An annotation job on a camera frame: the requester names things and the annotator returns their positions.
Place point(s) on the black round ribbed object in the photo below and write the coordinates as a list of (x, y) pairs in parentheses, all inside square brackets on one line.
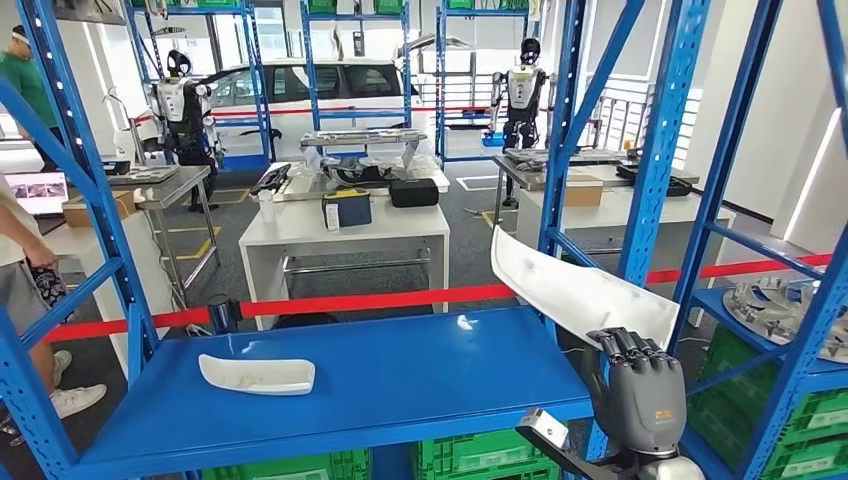
[(305, 321)]

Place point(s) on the white metal frames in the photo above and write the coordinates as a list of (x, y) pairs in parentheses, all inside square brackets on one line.
[(609, 119)]

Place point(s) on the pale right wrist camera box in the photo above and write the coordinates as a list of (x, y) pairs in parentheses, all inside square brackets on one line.
[(546, 430)]

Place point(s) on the black plastic tray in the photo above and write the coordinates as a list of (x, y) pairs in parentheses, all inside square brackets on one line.
[(623, 171), (681, 187)]

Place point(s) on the flat metal panel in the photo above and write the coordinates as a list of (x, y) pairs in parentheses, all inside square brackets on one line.
[(146, 174), (530, 156)]

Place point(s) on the black barrier post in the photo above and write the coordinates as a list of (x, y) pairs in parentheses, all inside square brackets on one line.
[(224, 312)]

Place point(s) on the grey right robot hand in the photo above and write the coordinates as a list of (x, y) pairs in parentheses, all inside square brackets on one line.
[(642, 404)]

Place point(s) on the black rectangular case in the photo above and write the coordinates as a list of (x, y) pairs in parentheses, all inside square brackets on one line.
[(414, 193)]

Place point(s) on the white plastic bottle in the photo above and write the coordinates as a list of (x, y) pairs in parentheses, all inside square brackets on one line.
[(266, 208)]

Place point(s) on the cardboard box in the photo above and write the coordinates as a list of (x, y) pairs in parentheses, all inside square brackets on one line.
[(590, 193), (126, 205)]

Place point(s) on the black gridded tray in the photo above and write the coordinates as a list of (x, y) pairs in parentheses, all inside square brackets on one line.
[(270, 180)]

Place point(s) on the small white curved part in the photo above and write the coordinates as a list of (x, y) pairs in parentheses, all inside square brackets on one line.
[(258, 374)]

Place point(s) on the white car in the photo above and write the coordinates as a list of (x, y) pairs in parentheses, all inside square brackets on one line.
[(371, 83)]

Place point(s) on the large white plastic panel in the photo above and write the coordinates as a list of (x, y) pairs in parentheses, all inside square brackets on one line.
[(583, 291)]

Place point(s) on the white table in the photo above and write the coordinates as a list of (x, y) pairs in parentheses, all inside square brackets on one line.
[(411, 222), (152, 265), (606, 218)]

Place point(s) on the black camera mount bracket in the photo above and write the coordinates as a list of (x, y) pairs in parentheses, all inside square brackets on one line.
[(563, 464)]

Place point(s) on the long metal panel part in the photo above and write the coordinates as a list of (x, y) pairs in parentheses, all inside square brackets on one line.
[(361, 137)]

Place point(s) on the black white humanoid robot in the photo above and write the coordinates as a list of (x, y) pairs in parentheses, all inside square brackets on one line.
[(523, 93), (182, 106)]

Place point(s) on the person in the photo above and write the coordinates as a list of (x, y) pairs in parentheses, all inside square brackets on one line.
[(26, 79), (10, 225)]

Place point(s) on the open laptop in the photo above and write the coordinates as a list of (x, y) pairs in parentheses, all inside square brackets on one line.
[(36, 192)]

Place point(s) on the blue yellow tool bag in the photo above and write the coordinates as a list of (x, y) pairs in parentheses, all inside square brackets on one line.
[(351, 208)]

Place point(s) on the round metal disc part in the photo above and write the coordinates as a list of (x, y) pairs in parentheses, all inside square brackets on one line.
[(782, 311)]

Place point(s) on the black curved car part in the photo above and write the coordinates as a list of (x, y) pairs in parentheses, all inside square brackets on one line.
[(358, 173)]

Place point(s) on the blue metal shelf rack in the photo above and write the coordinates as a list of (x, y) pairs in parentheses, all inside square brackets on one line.
[(441, 66), (310, 66), (725, 132), (364, 371), (258, 99)]

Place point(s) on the dark overhead panel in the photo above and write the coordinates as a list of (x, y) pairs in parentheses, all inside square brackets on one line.
[(93, 10)]

